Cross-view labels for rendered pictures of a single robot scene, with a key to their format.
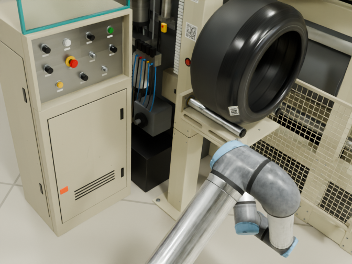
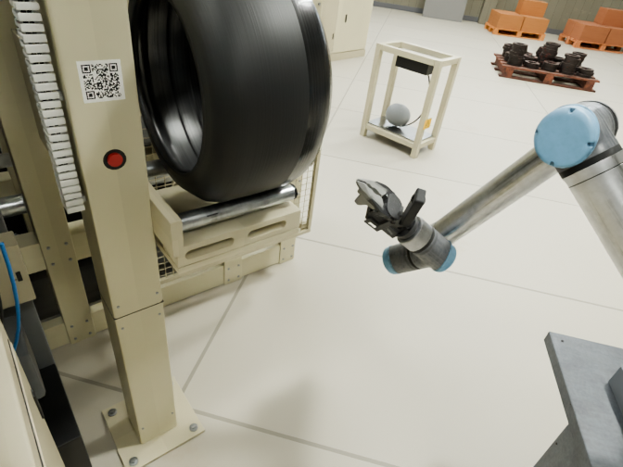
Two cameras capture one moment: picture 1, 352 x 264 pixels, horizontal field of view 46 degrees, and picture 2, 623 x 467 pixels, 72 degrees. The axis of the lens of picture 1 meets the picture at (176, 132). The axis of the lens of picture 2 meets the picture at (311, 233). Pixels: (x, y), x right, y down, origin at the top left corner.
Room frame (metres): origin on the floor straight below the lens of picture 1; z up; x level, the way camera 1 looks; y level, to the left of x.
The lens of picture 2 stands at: (1.35, 0.72, 1.49)
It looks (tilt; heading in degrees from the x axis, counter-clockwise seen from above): 35 degrees down; 275
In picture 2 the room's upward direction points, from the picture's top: 8 degrees clockwise
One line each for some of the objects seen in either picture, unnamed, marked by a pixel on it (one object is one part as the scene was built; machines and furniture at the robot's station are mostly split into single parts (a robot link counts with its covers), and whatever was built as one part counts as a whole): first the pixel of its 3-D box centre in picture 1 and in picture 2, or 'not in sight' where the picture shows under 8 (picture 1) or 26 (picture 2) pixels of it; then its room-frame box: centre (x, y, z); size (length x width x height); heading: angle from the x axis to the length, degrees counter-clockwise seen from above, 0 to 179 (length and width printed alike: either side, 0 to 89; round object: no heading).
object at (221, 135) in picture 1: (212, 126); (235, 228); (1.62, -0.18, 0.83); 0.36 x 0.09 x 0.06; 47
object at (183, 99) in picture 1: (207, 90); (145, 197); (1.85, -0.14, 0.90); 0.40 x 0.03 x 0.10; 137
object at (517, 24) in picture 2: not in sight; (518, 17); (-1.82, -11.02, 0.37); 1.31 x 1.00 x 0.73; 175
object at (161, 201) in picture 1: (180, 201); (152, 420); (1.88, -0.07, 0.01); 0.27 x 0.27 x 0.02; 47
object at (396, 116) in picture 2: not in sight; (407, 98); (1.00, -3.08, 0.40); 0.60 x 0.35 x 0.80; 146
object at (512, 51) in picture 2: not in sight; (546, 60); (-1.30, -6.79, 0.25); 1.43 x 0.97 x 0.50; 175
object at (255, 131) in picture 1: (230, 122); (210, 214); (1.72, -0.27, 0.80); 0.37 x 0.36 x 0.02; 137
